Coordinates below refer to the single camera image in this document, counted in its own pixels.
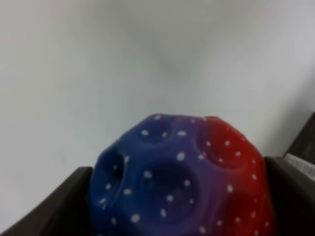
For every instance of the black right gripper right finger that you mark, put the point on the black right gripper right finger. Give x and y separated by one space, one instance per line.
293 197

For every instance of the rainbow dimpled ball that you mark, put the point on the rainbow dimpled ball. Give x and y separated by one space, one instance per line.
181 176

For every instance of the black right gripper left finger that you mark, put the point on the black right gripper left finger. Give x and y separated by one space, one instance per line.
63 213

